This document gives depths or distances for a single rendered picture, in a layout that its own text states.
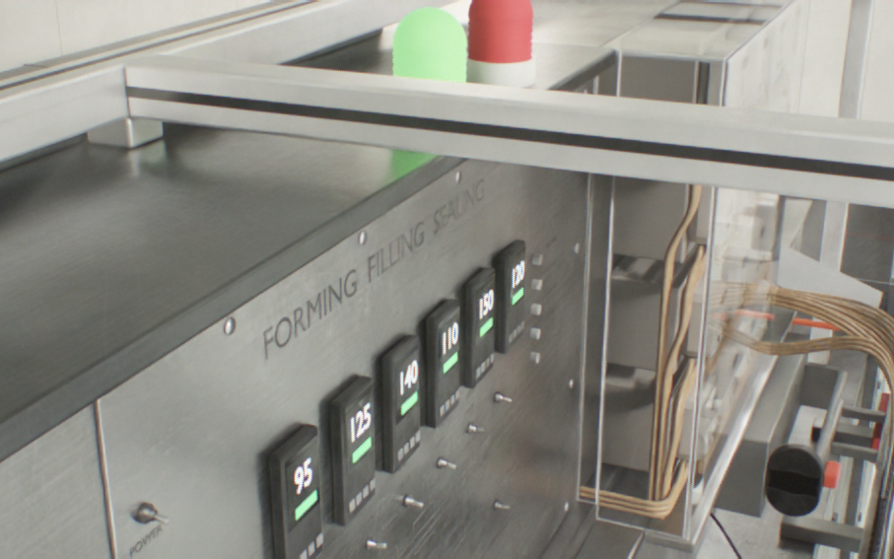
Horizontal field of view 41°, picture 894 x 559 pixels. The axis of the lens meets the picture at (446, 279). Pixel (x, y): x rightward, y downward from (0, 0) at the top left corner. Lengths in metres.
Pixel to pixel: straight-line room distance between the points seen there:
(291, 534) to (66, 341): 0.25
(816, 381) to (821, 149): 1.37
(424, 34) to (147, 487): 0.43
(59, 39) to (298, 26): 3.68
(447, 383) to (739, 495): 0.87
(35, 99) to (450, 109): 0.27
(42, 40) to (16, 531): 4.14
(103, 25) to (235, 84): 4.10
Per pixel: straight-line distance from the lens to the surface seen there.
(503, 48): 1.07
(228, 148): 0.89
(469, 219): 0.99
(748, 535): 2.09
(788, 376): 1.92
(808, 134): 0.71
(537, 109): 0.74
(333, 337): 0.80
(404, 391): 0.89
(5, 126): 0.81
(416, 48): 0.93
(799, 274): 2.14
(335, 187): 0.79
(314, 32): 1.11
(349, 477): 0.84
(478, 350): 1.03
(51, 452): 0.59
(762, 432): 1.75
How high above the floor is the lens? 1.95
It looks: 21 degrees down
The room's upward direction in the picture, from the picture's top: straight up
